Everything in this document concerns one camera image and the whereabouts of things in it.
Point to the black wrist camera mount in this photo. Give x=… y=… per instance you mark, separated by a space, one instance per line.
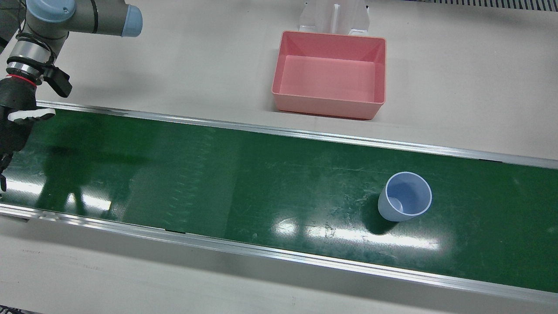
x=61 y=83

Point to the green conveyor belt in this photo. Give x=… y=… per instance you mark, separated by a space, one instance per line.
x=218 y=183

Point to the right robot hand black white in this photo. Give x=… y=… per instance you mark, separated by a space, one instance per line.
x=15 y=122

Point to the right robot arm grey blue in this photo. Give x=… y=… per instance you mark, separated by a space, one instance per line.
x=91 y=17

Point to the light blue plastic cup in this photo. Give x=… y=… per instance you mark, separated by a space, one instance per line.
x=403 y=205

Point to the pink plastic box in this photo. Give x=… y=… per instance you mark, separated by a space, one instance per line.
x=327 y=83

